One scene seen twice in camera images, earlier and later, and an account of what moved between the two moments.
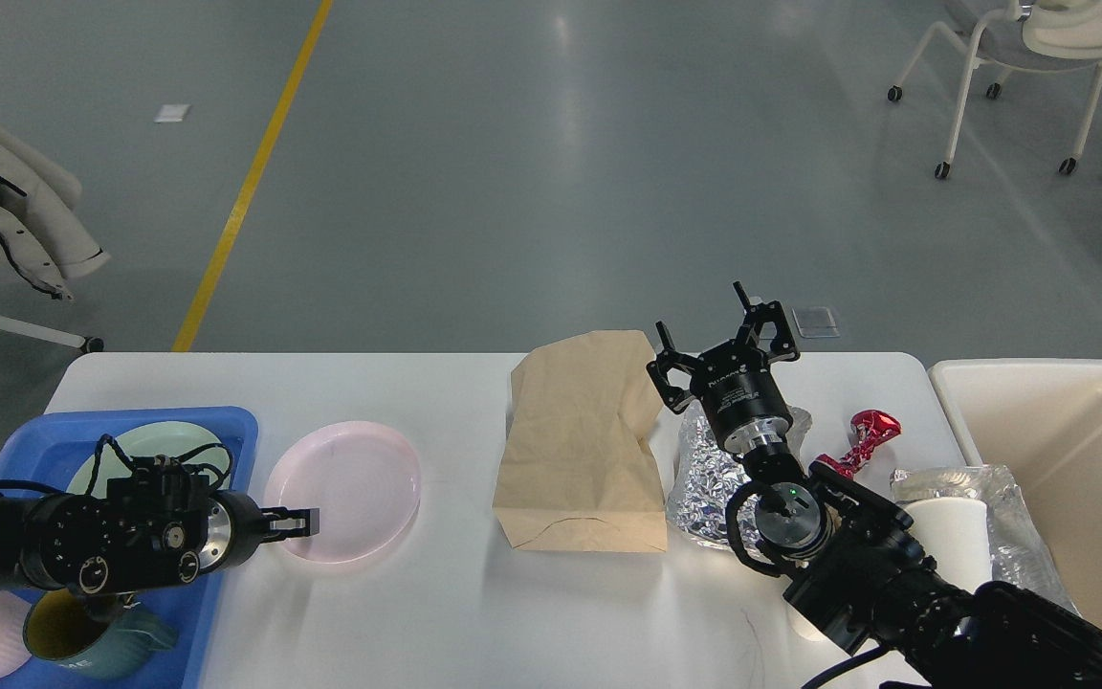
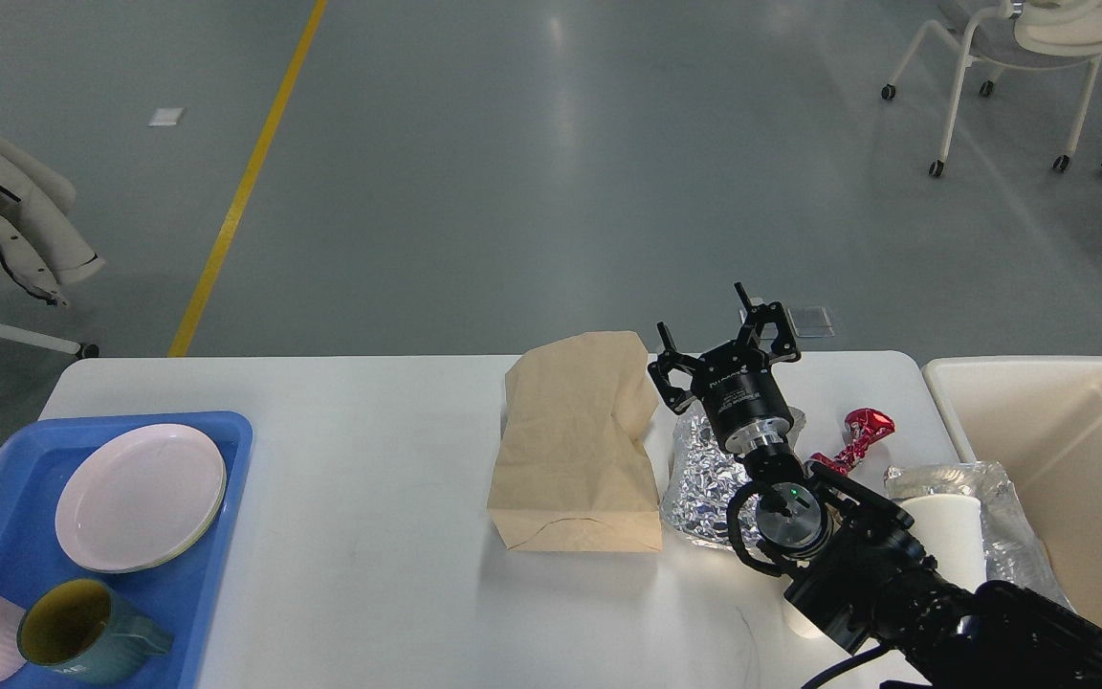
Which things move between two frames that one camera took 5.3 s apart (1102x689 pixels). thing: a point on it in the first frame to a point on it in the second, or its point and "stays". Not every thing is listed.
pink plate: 364,478 to 138,497
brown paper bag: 573,474 stays
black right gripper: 741,396 stays
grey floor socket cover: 815,322 stays
